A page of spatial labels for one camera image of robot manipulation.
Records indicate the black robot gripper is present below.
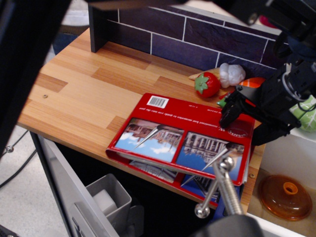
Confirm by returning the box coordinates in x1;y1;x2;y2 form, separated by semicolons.
219;64;301;146

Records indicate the red spiral-bound picture book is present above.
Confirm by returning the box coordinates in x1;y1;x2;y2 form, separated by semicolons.
106;93;255;199

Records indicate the open grey cabinet door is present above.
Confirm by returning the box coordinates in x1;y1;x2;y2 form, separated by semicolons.
32;134;118;237

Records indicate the red toy chili pepper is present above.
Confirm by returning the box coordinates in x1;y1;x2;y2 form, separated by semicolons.
216;91;233;108

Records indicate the orange salmon sushi toy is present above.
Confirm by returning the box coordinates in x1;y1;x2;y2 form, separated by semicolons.
240;77;266;88

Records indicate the white toy garlic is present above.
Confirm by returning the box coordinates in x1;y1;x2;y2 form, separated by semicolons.
219;63;246;88

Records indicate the red toy tomato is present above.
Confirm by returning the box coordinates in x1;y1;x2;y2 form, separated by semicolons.
195;72;221;98

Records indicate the green toy cabbage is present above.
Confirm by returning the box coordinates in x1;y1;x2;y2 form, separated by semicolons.
290;95;316;132

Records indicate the tan toy bread piece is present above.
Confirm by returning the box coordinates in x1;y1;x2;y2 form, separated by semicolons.
188;68;221;80

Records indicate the silver metal clamp screw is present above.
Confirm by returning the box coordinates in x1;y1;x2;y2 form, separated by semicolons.
195;157;244;219

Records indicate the orange transparent pot lid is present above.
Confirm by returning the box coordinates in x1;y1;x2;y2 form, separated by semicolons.
258;175;313;221

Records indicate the blue clamp body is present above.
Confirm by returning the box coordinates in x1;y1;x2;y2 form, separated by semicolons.
211;182;244;222

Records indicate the magenta cup on shelf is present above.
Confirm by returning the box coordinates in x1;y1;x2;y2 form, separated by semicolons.
259;15;277;29

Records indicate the grey plastic bin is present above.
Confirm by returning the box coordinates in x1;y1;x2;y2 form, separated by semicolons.
86;174;132;231

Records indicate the white block in bin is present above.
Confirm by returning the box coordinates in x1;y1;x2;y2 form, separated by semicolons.
93;189;117;215

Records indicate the black floor cable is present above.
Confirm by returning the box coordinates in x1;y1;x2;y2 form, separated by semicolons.
0;130;38;190

